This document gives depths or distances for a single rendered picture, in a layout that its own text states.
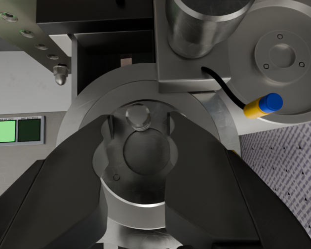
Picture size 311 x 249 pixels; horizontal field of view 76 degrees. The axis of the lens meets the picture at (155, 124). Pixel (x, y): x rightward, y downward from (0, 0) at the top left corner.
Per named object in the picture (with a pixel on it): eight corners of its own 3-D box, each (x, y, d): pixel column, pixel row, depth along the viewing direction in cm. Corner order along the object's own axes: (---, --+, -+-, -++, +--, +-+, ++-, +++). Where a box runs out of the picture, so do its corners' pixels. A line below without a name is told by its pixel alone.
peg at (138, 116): (127, 129, 11) (123, 104, 11) (133, 133, 14) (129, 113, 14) (151, 124, 11) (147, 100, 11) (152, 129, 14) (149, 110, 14)
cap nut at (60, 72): (64, 64, 49) (64, 82, 48) (71, 70, 53) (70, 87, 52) (50, 65, 49) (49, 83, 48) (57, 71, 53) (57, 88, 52)
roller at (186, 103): (214, 75, 16) (229, 226, 15) (178, 121, 42) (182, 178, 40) (73, 83, 16) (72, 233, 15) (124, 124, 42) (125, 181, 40)
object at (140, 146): (101, 218, 13) (85, 108, 14) (108, 209, 15) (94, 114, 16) (211, 195, 13) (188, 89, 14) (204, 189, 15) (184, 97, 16)
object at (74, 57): (77, -86, 19) (77, 101, 17) (120, 43, 43) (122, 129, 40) (71, -86, 19) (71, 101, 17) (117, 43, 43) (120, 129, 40)
